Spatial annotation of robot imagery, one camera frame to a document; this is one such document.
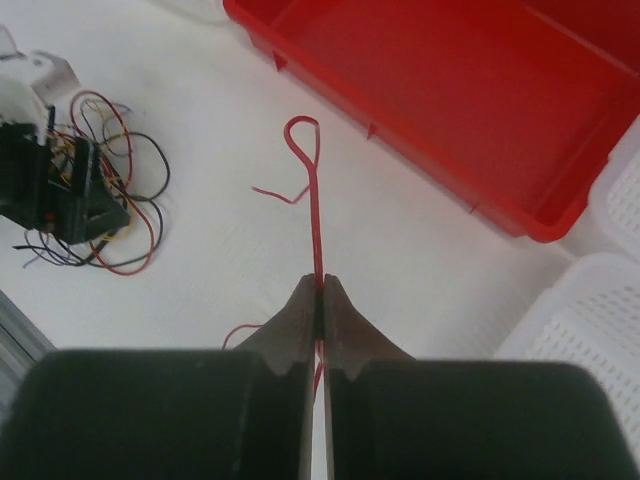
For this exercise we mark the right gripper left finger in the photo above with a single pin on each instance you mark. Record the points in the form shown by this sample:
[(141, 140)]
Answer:
[(241, 413)]

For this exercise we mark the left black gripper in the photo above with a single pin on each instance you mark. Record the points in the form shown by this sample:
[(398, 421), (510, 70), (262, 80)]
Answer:
[(81, 206)]

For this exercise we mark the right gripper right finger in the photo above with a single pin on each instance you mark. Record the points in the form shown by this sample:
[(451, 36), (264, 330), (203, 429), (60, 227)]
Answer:
[(391, 416)]

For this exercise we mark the white near rectangular basket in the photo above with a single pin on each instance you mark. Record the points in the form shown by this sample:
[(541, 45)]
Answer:
[(589, 317)]

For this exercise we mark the white rectangular basket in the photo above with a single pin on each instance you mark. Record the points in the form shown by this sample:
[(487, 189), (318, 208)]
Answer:
[(589, 317), (614, 195)]

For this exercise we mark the white far rectangular basket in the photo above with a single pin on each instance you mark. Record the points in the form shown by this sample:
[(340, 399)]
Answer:
[(614, 195)]

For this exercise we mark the red plastic bin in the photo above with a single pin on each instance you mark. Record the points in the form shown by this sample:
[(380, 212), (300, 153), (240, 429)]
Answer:
[(513, 106)]

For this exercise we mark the aluminium mounting rail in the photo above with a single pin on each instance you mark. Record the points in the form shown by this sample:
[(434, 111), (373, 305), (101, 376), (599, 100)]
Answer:
[(22, 343)]

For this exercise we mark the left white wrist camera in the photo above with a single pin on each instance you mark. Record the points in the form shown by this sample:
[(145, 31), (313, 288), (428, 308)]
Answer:
[(31, 82)]

